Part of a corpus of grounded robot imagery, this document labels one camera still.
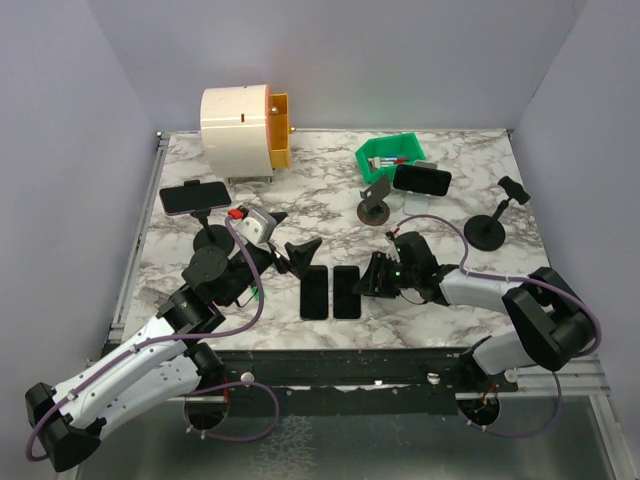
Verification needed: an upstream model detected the black phone stand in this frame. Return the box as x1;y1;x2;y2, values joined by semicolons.
463;176;531;252
191;180;235;255

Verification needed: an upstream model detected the black phone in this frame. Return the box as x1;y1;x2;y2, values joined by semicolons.
300;265;329;321

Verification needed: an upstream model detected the white cylindrical drawer box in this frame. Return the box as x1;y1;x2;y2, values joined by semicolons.
200;84;273;179

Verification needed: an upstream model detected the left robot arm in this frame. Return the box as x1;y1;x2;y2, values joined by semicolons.
25;207;322;472

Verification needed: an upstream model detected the red marker in bin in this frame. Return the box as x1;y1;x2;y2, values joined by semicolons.
373;157;410;168

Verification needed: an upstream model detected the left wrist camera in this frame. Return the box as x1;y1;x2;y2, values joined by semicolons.
228;207;272;246

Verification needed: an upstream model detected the orange drawer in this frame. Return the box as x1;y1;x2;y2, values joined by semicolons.
268;93;291;169

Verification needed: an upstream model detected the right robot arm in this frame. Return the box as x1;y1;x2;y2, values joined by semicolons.
353;232;599;391

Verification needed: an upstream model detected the round wooden base stand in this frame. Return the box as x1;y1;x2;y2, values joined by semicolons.
356;175;391;226

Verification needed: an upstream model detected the silver phone stand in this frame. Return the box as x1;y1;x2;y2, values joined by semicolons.
403;160;438;216

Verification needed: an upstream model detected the black mounting rail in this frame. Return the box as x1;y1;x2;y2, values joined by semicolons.
186;348;517;427

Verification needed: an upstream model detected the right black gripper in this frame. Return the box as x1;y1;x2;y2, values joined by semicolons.
352;251;419;299

